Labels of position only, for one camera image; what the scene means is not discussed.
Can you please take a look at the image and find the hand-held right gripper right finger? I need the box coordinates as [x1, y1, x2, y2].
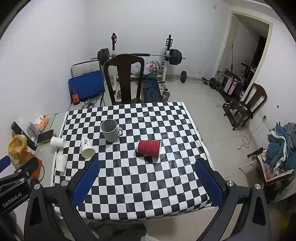
[195, 158, 271, 241]

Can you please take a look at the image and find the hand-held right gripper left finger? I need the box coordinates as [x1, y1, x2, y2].
[24, 157, 100, 241]

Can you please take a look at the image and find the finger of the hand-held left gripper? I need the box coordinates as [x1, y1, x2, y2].
[14, 157, 39, 179]
[0, 155, 11, 173]

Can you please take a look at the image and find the white printed paper cup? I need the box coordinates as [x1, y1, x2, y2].
[80, 137, 96, 159]

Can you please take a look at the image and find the red ribbed paper cup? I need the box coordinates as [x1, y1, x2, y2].
[135, 139, 162, 163]

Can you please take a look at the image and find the orange box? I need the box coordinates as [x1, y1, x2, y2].
[31, 157, 43, 179]

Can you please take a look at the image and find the yellow plastic bag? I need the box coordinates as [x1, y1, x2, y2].
[8, 134, 36, 168]

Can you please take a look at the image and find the long black box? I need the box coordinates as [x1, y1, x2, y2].
[11, 121, 38, 151]

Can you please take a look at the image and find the black smartphone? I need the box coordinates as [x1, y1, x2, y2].
[37, 129, 54, 144]

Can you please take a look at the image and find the tissue pack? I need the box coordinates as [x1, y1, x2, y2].
[26, 121, 40, 138]

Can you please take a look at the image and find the orange snack packet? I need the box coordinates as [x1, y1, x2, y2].
[34, 113, 50, 129]

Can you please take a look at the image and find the black white checkered tablecloth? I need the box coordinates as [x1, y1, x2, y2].
[53, 101, 219, 220]

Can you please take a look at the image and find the grey mug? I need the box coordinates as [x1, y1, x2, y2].
[100, 119, 123, 142]

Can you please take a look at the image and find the cluttered chair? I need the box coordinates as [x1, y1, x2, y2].
[240, 147, 296, 205]

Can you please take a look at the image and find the metal hand grip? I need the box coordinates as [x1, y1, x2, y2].
[82, 98, 95, 109]

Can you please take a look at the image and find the pile of blue clothes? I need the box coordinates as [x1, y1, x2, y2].
[267, 123, 296, 172]

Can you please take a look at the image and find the brown wooden chair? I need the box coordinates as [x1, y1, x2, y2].
[223, 83, 268, 131]

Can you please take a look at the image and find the blue board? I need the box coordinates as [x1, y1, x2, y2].
[68, 70, 106, 101]

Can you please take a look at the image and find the black bench pad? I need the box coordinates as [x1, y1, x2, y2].
[141, 78, 164, 103]

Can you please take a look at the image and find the small barbell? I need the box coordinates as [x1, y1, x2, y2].
[177, 70, 218, 90]

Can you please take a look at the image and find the dark wooden chair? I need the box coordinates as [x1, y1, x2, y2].
[103, 53, 146, 105]

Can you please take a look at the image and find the dark exercise machine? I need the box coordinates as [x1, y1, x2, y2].
[217, 62, 253, 99]

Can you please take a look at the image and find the white red plastic bag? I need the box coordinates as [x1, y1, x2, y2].
[144, 60, 160, 75]

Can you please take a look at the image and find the barbell with black plates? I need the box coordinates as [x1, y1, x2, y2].
[97, 48, 186, 65]

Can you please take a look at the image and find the white weight bench rack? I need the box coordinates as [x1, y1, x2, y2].
[110, 33, 174, 93]

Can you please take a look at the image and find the thin floor cable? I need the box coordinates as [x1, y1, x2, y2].
[240, 115, 267, 149]

